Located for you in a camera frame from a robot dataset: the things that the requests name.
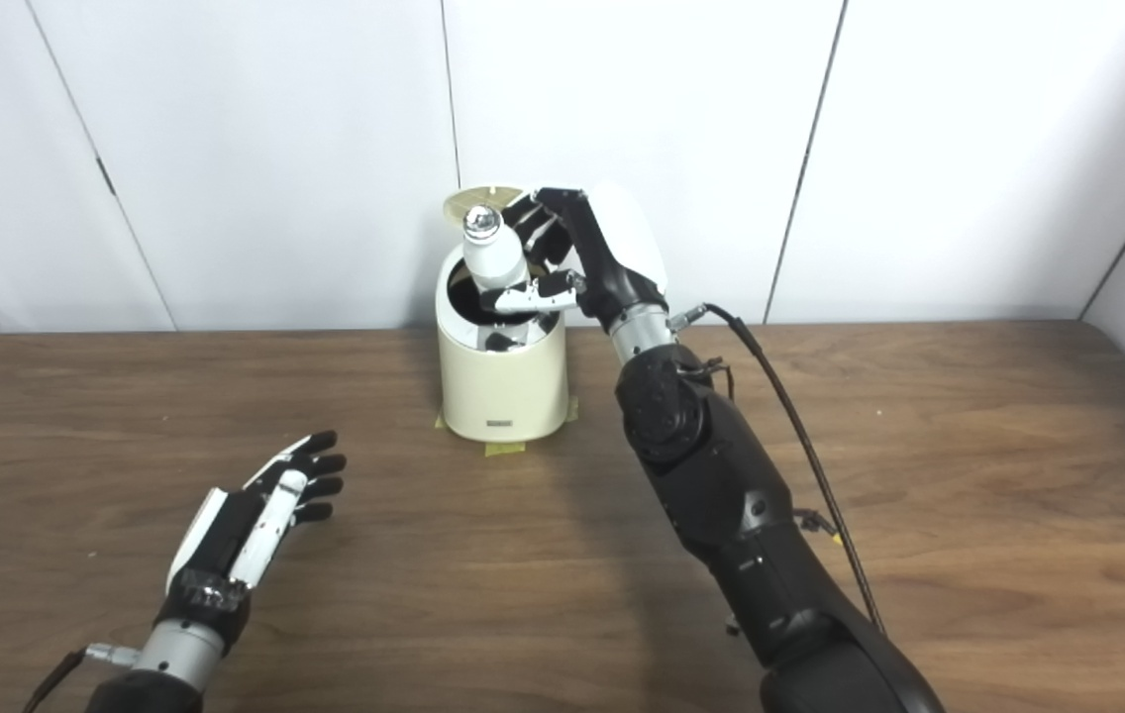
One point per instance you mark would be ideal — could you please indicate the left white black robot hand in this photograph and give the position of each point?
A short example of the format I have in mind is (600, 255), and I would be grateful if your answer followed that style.
(226, 535)

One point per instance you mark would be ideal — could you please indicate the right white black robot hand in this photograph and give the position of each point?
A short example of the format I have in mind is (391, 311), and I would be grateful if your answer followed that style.
(622, 248)

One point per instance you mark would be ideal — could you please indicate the small white plastic bottle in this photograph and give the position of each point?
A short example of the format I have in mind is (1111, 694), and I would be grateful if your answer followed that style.
(493, 259)

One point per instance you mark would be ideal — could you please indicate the cream round bin lid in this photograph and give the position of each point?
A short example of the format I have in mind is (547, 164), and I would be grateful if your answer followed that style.
(457, 205)

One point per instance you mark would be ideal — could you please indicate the cream-colored plastic bin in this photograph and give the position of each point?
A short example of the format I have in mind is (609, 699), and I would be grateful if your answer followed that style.
(503, 386)

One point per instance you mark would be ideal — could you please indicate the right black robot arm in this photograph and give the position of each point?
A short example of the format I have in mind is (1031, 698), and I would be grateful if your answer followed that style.
(731, 505)

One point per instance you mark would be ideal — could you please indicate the black wall panel hinge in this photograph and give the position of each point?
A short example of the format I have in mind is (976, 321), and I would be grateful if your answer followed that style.
(105, 176)

